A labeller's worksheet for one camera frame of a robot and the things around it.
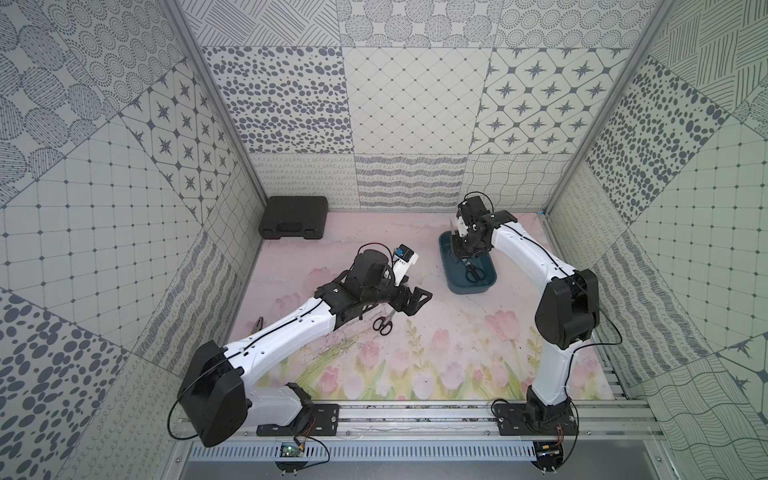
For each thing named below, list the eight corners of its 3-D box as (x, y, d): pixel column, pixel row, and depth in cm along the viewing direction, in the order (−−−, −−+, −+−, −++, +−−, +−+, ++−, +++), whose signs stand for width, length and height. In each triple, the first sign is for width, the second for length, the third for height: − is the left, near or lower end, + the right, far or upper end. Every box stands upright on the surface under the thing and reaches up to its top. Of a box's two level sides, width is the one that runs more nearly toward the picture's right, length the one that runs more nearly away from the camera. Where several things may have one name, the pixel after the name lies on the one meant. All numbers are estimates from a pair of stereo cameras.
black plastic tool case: (261, 242, 113) (255, 231, 108) (274, 207, 126) (269, 196, 121) (322, 242, 113) (318, 231, 108) (329, 207, 126) (326, 196, 121)
